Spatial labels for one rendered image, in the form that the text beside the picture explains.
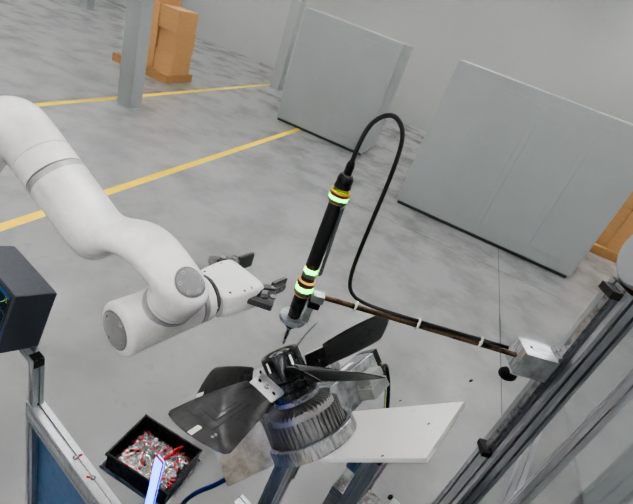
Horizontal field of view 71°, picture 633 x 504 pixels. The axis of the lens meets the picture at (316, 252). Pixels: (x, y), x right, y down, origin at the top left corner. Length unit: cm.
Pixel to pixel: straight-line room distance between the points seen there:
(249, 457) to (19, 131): 100
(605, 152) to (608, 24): 696
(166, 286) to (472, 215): 611
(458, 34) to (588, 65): 315
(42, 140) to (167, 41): 832
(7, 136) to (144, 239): 26
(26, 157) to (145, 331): 31
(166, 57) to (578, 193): 701
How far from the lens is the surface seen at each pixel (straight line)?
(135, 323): 67
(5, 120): 81
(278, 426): 134
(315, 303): 108
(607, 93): 1323
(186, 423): 120
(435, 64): 1303
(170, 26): 898
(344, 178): 93
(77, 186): 75
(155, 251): 64
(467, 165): 642
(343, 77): 821
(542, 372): 129
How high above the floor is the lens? 213
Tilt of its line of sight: 28 degrees down
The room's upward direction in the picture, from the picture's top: 21 degrees clockwise
